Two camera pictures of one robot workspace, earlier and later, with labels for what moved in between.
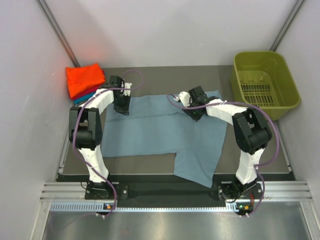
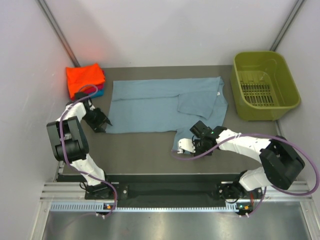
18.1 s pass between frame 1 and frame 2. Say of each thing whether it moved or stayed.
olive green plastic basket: stayed
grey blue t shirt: moved
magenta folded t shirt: stayed
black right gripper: moved
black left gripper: moved
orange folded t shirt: stayed
